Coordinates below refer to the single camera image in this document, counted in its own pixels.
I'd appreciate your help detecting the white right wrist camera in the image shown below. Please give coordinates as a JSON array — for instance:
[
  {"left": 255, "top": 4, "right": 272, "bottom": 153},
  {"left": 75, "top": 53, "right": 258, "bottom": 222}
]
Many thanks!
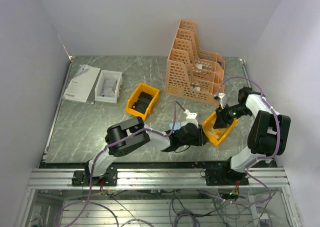
[{"left": 214, "top": 93, "right": 227, "bottom": 109}]

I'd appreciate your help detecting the yellow bin with boxes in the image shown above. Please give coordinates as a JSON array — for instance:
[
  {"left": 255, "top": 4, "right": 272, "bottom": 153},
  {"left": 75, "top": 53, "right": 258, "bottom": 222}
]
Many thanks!
[{"left": 202, "top": 112, "right": 239, "bottom": 146}]

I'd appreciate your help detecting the peach plastic file organizer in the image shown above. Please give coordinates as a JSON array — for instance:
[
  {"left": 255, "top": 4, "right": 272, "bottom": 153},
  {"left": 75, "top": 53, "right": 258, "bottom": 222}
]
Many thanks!
[{"left": 165, "top": 19, "right": 226, "bottom": 105}]

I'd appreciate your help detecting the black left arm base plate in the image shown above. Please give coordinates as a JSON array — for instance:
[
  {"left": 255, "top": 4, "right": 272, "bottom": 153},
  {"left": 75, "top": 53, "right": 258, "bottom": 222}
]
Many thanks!
[{"left": 71, "top": 166, "right": 118, "bottom": 187}]

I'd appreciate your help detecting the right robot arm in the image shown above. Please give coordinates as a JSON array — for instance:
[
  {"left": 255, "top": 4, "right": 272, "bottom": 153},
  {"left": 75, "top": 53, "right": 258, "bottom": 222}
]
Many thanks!
[{"left": 213, "top": 87, "right": 291, "bottom": 185}]

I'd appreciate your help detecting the yellow bin with black item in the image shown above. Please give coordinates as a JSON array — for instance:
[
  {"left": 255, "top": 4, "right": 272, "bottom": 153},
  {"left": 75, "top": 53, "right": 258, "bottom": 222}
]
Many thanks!
[{"left": 125, "top": 82, "right": 160, "bottom": 121}]

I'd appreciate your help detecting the white paper booklet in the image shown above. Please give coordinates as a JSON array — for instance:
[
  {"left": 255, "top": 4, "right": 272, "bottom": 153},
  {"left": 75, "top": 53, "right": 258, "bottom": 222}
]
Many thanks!
[{"left": 62, "top": 64, "right": 101, "bottom": 104}]

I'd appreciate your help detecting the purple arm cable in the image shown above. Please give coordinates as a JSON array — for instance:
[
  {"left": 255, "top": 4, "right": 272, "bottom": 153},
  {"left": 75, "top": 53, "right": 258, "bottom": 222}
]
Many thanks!
[
  {"left": 54, "top": 101, "right": 187, "bottom": 227},
  {"left": 216, "top": 76, "right": 282, "bottom": 205}
]

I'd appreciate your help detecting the white plastic box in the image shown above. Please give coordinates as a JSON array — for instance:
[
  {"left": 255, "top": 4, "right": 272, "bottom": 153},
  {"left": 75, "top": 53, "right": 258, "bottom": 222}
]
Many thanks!
[{"left": 94, "top": 70, "right": 123, "bottom": 104}]

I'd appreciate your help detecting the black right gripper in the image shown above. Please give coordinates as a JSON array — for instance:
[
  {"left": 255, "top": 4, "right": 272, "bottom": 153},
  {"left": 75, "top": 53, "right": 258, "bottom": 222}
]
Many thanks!
[{"left": 213, "top": 102, "right": 252, "bottom": 129}]

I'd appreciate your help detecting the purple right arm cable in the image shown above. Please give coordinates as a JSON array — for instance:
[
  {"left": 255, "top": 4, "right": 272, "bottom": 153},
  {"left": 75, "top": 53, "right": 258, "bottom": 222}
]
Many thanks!
[{"left": 216, "top": 76, "right": 282, "bottom": 205}]

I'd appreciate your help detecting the green card holder wallet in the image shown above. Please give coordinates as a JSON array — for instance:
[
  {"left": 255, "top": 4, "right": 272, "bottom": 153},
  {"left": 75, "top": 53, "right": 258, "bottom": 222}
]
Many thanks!
[{"left": 168, "top": 122, "right": 185, "bottom": 131}]

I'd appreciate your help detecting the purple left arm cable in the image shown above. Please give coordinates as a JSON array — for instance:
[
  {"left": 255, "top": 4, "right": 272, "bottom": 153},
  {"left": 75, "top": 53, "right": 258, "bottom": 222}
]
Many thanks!
[{"left": 54, "top": 101, "right": 187, "bottom": 227}]

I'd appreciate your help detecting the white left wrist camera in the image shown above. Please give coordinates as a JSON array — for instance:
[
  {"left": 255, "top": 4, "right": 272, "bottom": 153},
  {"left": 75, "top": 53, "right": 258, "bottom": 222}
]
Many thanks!
[{"left": 184, "top": 109, "right": 200, "bottom": 127}]

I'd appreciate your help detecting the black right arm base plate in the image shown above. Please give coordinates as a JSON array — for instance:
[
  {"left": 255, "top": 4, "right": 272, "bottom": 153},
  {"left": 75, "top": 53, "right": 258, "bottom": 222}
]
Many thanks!
[{"left": 202, "top": 160, "right": 249, "bottom": 186}]

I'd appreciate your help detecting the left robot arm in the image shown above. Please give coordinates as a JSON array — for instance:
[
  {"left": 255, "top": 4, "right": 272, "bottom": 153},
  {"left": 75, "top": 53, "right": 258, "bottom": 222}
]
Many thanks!
[{"left": 84, "top": 117, "right": 209, "bottom": 186}]

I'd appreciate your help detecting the aluminium frame rail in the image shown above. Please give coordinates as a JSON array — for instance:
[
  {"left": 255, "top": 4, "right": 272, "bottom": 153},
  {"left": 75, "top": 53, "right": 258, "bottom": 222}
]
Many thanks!
[{"left": 27, "top": 167, "right": 290, "bottom": 190}]

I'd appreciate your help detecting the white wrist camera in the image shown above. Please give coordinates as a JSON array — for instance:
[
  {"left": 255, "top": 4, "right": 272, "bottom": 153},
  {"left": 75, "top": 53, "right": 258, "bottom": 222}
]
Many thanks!
[
  {"left": 214, "top": 93, "right": 227, "bottom": 109},
  {"left": 184, "top": 109, "right": 200, "bottom": 127}
]

